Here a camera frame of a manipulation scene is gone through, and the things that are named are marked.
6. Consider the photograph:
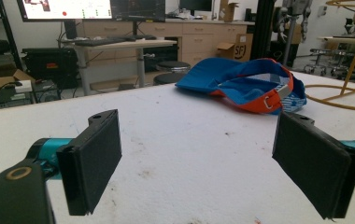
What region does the wooden drawer cabinet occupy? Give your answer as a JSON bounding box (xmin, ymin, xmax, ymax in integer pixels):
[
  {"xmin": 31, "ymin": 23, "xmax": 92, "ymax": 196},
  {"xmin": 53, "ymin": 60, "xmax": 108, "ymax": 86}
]
[{"xmin": 76, "ymin": 19, "xmax": 256, "ymax": 68}]

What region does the black metal post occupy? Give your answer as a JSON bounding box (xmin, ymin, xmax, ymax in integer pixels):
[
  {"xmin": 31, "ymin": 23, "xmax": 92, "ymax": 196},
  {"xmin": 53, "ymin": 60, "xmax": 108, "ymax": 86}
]
[{"xmin": 249, "ymin": 0, "xmax": 277, "ymax": 62}]

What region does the printed cardboard box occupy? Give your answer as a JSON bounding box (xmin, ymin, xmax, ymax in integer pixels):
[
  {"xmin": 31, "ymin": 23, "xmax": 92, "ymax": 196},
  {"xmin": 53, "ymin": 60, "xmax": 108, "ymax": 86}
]
[{"xmin": 216, "ymin": 33, "xmax": 254, "ymax": 63}]

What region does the black keyboard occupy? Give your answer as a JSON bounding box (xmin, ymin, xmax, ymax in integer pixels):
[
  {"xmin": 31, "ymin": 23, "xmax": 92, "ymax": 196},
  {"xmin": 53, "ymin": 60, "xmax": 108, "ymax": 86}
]
[{"xmin": 74, "ymin": 36, "xmax": 127, "ymax": 48}]

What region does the dark-screen monitor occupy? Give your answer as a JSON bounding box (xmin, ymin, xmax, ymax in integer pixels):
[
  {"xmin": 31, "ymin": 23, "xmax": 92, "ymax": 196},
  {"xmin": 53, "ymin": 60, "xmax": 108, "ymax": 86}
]
[{"xmin": 109, "ymin": 0, "xmax": 166, "ymax": 23}]

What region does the light wooden desk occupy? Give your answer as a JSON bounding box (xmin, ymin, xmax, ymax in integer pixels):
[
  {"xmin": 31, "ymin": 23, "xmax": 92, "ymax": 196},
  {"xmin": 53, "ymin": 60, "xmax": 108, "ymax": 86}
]
[{"xmin": 69, "ymin": 38, "xmax": 178, "ymax": 96}]

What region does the grey humanoid robot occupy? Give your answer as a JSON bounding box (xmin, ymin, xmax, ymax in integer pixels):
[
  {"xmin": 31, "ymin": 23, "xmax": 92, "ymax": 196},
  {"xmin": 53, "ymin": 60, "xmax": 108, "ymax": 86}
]
[{"xmin": 273, "ymin": 0, "xmax": 314, "ymax": 67}]

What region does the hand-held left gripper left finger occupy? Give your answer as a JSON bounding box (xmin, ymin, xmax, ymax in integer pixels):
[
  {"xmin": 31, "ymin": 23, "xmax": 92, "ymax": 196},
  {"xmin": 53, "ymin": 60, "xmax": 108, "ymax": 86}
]
[{"xmin": 55, "ymin": 108, "xmax": 123, "ymax": 217}]

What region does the white side table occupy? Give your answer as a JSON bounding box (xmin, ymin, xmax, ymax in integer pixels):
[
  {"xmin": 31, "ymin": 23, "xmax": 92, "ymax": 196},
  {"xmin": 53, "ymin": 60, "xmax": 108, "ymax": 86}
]
[{"xmin": 317, "ymin": 35, "xmax": 355, "ymax": 82}]

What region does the small black monitor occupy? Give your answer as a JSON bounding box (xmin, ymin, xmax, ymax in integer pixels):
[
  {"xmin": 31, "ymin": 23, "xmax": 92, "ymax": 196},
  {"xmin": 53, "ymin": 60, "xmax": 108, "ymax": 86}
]
[{"xmin": 178, "ymin": 0, "xmax": 213, "ymax": 17}]

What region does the large white-screen monitor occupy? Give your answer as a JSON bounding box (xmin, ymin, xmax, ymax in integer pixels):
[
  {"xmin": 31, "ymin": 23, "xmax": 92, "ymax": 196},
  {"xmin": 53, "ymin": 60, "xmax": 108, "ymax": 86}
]
[{"xmin": 16, "ymin": 0, "xmax": 114, "ymax": 22}]

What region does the yellow metal hat stand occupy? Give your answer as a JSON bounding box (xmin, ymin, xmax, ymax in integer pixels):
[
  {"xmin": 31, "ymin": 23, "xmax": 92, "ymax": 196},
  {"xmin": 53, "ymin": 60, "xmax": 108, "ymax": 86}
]
[{"xmin": 303, "ymin": 0, "xmax": 355, "ymax": 113}]

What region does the tall cardboard box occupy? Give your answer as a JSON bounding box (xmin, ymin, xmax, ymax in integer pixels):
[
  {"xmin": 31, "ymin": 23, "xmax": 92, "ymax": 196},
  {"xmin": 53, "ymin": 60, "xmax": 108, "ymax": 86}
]
[{"xmin": 218, "ymin": 0, "xmax": 240, "ymax": 22}]

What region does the black round stool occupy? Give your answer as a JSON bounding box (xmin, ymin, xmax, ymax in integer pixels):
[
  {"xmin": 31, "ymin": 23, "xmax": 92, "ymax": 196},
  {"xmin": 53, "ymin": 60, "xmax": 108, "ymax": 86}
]
[
  {"xmin": 152, "ymin": 72, "xmax": 187, "ymax": 86},
  {"xmin": 155, "ymin": 60, "xmax": 192, "ymax": 74}
]

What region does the black equipment case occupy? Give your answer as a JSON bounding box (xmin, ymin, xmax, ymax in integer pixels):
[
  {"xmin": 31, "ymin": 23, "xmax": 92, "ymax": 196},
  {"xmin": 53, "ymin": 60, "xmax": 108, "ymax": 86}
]
[{"xmin": 21, "ymin": 47, "xmax": 79, "ymax": 90}]

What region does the blue and orange cap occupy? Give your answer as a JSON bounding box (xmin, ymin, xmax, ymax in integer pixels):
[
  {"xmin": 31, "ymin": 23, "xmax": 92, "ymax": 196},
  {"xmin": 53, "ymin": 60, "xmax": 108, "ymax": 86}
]
[{"xmin": 175, "ymin": 57, "xmax": 308, "ymax": 116}]

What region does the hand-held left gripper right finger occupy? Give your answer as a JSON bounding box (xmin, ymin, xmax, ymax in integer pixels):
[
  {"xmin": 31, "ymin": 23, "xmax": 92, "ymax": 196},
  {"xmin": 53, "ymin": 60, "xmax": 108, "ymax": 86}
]
[{"xmin": 271, "ymin": 110, "xmax": 355, "ymax": 220}]

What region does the black electronics box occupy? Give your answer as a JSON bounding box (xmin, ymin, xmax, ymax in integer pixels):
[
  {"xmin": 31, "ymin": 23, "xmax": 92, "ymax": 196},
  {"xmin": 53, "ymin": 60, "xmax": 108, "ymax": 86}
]
[{"xmin": 31, "ymin": 78, "xmax": 62, "ymax": 104}]

